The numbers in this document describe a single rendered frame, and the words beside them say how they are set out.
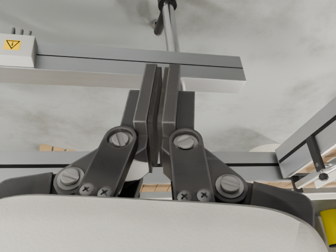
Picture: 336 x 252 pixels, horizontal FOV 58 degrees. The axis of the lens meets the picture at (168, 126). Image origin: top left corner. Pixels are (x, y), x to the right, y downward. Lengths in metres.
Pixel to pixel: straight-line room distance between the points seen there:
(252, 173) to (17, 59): 0.78
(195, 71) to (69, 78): 0.43
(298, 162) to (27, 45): 0.86
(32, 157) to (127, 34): 0.98
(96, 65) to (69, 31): 0.65
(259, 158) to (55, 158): 0.59
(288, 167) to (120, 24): 1.08
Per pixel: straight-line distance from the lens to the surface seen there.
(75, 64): 1.05
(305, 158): 0.87
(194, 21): 1.64
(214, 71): 1.12
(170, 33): 1.22
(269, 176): 0.95
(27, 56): 1.02
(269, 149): 3.07
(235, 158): 0.93
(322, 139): 0.82
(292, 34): 1.89
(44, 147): 2.74
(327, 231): 6.78
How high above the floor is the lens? 1.21
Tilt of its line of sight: 29 degrees down
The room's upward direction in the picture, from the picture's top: 174 degrees clockwise
